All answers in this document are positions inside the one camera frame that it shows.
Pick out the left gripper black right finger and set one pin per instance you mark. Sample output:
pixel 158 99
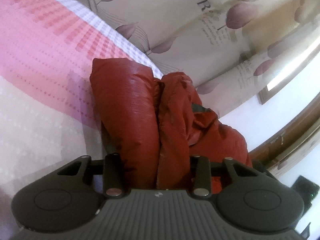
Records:
pixel 246 198

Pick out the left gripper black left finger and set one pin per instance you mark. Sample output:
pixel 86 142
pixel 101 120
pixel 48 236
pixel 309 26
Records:
pixel 70 196

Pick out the red puffer jacket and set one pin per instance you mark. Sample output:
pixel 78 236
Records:
pixel 157 125

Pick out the brown wooden door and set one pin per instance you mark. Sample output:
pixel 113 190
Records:
pixel 291 144

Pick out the pink checkered bed sheet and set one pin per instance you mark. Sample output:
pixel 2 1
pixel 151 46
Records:
pixel 48 114

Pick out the beige leaf print curtain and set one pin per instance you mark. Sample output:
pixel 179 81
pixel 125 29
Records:
pixel 231 49

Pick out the wooden window frame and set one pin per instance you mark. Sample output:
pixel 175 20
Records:
pixel 285 76

